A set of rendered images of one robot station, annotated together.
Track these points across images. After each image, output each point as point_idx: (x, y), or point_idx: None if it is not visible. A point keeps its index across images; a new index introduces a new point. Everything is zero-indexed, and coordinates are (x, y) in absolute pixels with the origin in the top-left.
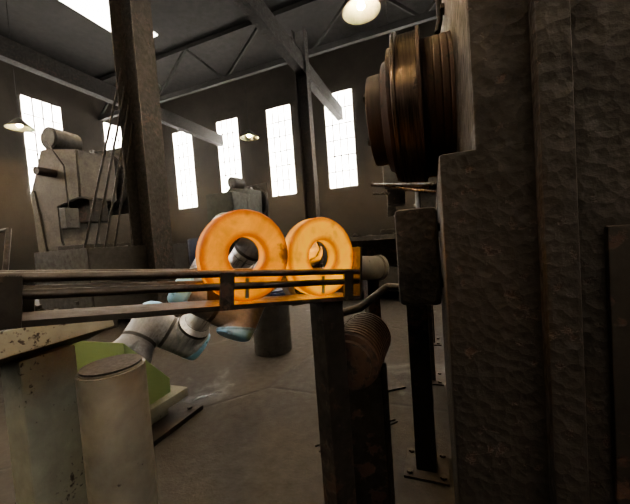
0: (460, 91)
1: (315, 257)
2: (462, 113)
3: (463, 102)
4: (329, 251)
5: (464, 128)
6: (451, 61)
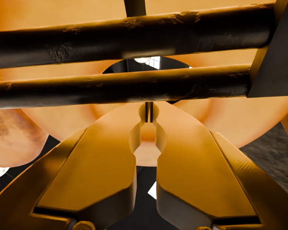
0: (276, 155)
1: (158, 111)
2: (280, 140)
3: (264, 136)
4: (200, 105)
5: (279, 125)
6: None
